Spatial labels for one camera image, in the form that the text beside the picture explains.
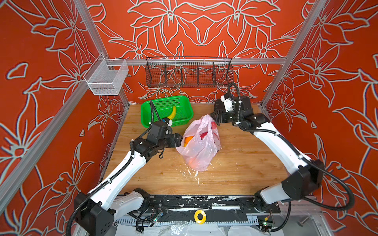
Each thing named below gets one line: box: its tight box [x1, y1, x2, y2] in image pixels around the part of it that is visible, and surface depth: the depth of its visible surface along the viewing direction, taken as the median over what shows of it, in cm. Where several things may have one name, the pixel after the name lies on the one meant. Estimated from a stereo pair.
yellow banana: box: [167, 105, 177, 120], surface depth 112 cm
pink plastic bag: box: [176, 114, 222, 172], surface depth 78 cm
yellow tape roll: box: [193, 209, 207, 225], surface depth 70 cm
